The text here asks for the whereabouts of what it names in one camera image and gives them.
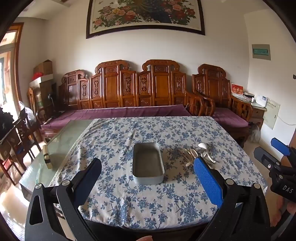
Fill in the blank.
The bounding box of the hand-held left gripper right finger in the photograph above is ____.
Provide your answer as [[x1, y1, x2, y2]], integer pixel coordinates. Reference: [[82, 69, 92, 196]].
[[193, 156, 271, 241]]

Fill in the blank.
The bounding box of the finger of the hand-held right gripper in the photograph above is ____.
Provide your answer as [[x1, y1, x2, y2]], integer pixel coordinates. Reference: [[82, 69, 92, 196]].
[[253, 147, 296, 176], [270, 137, 296, 166]]

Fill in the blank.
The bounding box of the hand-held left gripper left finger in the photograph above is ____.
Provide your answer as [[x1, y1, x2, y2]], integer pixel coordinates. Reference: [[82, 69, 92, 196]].
[[24, 158, 102, 241]]

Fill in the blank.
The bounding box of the white rice paddle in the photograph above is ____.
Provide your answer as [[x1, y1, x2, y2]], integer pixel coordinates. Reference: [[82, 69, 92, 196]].
[[198, 142, 216, 163]]

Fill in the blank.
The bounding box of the grey metal container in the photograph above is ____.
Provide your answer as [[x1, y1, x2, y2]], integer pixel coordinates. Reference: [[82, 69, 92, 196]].
[[132, 142, 165, 185]]

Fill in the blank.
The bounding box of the person's right hand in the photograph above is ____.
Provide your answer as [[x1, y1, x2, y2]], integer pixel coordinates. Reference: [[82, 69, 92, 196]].
[[269, 197, 291, 229]]

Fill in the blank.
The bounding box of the grey plastic floor bag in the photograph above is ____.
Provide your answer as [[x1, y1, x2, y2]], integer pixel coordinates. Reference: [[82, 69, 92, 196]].
[[248, 124, 261, 143]]

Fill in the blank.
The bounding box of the blue floral tablecloth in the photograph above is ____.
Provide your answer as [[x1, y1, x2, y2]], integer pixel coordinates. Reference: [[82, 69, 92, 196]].
[[50, 116, 269, 231]]

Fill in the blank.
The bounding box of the wooden side table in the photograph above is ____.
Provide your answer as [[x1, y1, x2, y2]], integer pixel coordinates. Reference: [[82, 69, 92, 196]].
[[248, 102, 267, 130]]

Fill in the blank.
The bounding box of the small cream box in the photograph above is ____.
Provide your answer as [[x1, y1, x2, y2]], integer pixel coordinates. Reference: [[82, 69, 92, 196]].
[[43, 145, 53, 169]]

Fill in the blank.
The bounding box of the white blue desk device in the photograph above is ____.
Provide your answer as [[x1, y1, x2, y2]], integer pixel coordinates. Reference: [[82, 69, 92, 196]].
[[255, 95, 269, 107]]

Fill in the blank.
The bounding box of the purple armchair cushion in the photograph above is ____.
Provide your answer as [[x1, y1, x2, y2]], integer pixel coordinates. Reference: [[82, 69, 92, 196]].
[[211, 107, 249, 128]]

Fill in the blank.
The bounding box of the red desk calendar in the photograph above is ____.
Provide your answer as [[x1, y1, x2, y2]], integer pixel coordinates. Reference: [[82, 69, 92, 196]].
[[231, 83, 244, 97]]

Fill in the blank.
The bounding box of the long purple sofa cushion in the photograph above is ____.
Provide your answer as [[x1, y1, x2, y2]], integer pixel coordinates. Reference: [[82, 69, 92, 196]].
[[41, 104, 192, 131]]

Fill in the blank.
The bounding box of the dark wooden chair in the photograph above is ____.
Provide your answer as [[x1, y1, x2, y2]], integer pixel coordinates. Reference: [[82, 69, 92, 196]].
[[0, 113, 42, 179]]

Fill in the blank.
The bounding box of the carved wooden armchair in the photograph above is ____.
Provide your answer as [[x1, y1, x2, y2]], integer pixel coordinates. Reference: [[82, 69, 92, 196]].
[[192, 64, 253, 149]]

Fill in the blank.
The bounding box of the clear plastic bag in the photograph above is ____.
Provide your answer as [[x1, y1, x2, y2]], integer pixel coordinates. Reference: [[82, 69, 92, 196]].
[[18, 101, 36, 123]]

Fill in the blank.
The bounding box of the dark wooden cabinet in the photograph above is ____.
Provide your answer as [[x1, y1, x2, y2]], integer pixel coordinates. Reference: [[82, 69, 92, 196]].
[[39, 81, 58, 113]]

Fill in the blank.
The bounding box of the carved wooden sofa bench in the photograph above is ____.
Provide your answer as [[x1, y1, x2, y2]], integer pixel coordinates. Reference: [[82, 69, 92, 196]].
[[40, 60, 215, 143]]

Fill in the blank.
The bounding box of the tall-backed wooden chair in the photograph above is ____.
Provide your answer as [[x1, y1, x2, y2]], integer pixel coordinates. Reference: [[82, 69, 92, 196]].
[[28, 87, 47, 126]]

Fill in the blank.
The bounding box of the black cloth pile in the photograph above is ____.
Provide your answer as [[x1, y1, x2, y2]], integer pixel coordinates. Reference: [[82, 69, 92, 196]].
[[0, 105, 15, 139]]

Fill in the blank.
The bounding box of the white flat box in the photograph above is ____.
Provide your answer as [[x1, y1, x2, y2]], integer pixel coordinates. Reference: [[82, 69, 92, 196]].
[[30, 74, 55, 87]]

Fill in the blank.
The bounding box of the brown cardboard box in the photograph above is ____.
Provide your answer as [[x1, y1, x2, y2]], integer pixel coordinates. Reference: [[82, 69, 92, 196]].
[[33, 60, 53, 76]]

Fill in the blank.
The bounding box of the framed floral peacock painting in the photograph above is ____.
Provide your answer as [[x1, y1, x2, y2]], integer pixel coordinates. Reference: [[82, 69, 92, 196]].
[[86, 0, 206, 39]]

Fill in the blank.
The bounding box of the white wall cable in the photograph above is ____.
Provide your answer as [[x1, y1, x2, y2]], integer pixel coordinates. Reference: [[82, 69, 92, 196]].
[[277, 115, 296, 126]]

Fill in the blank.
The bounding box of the white wall cabinet door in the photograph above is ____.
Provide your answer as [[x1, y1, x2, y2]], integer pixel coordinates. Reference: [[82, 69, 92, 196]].
[[264, 98, 281, 130]]

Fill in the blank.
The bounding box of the grey wall panel box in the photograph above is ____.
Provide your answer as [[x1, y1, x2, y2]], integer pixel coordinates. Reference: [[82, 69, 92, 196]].
[[252, 44, 271, 61]]

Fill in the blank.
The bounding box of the wooden door frame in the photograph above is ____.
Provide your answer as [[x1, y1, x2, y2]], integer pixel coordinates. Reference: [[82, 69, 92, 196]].
[[0, 22, 25, 110]]

